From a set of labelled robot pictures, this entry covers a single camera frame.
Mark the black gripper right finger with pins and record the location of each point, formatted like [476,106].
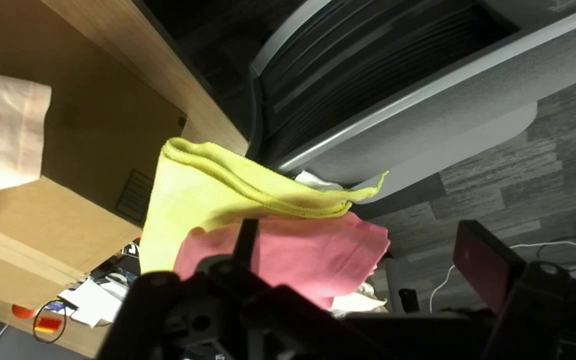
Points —
[540,313]

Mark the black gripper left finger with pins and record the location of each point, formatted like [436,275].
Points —
[169,313]

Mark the yellow towel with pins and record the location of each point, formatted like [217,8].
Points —
[195,193]

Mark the pink t-shirt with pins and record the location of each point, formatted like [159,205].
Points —
[315,257]

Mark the cardboard box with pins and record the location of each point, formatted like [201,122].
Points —
[49,232]

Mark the grey office chair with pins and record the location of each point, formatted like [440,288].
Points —
[435,112]

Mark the white paper stack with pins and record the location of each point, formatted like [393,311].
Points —
[91,303]

